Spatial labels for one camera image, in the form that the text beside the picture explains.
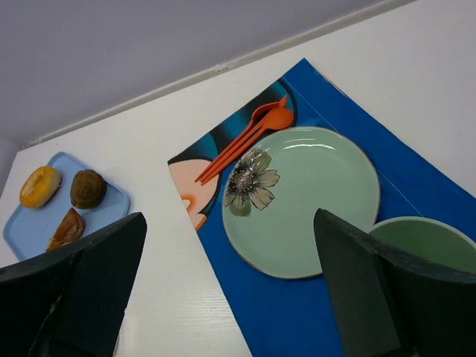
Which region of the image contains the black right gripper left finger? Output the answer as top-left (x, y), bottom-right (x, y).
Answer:
top-left (1, 212), bottom-right (147, 356)

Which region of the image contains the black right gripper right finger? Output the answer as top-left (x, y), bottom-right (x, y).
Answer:
top-left (314, 209), bottom-right (475, 356)

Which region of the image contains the brown bread slice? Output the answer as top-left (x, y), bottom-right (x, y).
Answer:
top-left (46, 208), bottom-right (85, 251)

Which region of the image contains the green cup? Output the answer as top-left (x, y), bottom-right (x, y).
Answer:
top-left (370, 216), bottom-right (475, 273)

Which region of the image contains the blue cartoon placemat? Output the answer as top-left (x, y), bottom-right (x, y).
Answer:
top-left (169, 60), bottom-right (475, 356)

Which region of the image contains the yellow glazed donut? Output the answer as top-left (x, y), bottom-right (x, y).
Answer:
top-left (19, 166), bottom-right (62, 209)

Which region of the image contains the green flower plate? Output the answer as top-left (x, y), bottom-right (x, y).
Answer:
top-left (222, 126), bottom-right (380, 279)

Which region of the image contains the orange plastic spoon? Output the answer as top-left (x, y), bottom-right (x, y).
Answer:
top-left (196, 107), bottom-right (293, 185)

